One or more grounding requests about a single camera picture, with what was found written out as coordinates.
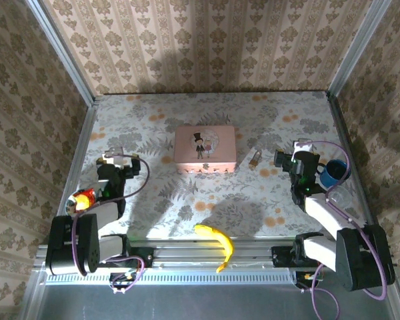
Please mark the small brass padlock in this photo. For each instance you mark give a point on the small brass padlock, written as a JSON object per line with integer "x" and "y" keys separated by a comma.
{"x": 254, "y": 161}

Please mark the pink tin box with figures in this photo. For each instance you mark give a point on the pink tin box with figures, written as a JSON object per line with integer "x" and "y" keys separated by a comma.
{"x": 205, "y": 146}

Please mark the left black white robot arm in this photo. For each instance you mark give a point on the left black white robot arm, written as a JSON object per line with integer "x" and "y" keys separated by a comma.
{"x": 73, "y": 243}

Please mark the blue mug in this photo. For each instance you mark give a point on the blue mug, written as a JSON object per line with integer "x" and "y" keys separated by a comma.
{"x": 336, "y": 173}

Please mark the shiny red yellow ball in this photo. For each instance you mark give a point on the shiny red yellow ball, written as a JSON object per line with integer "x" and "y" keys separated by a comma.
{"x": 80, "y": 201}

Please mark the floral table cover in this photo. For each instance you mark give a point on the floral table cover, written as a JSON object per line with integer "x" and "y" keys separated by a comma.
{"x": 220, "y": 186}

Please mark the small black controller board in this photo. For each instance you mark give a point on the small black controller board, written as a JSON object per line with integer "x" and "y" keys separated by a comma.
{"x": 121, "y": 278}
{"x": 306, "y": 278}

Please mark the yellow banana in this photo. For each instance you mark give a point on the yellow banana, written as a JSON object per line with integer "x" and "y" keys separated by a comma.
{"x": 224, "y": 241}

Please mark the grey sheet metal panel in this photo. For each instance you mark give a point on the grey sheet metal panel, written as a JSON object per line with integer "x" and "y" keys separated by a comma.
{"x": 203, "y": 303}

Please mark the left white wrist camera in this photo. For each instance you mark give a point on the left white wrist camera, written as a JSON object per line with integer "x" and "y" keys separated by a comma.
{"x": 116, "y": 160}

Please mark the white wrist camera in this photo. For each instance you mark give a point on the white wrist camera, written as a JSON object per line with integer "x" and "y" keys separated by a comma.
{"x": 116, "y": 160}
{"x": 301, "y": 148}

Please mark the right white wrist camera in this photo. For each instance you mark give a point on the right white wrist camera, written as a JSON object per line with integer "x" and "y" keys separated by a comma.
{"x": 301, "y": 148}

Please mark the aluminium table side rail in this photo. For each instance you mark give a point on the aluminium table side rail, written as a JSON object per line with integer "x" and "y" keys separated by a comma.
{"x": 86, "y": 140}
{"x": 340, "y": 126}

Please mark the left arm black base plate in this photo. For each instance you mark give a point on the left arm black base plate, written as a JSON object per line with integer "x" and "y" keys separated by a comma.
{"x": 146, "y": 258}

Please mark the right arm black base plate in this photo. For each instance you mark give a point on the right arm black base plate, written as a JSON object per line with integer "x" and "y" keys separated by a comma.
{"x": 280, "y": 256}

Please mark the aluminium mounting rail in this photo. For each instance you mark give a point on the aluminium mounting rail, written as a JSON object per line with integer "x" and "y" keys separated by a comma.
{"x": 186, "y": 253}

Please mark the aluminium frame post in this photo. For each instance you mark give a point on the aluminium frame post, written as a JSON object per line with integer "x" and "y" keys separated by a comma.
{"x": 62, "y": 50}
{"x": 357, "y": 46}

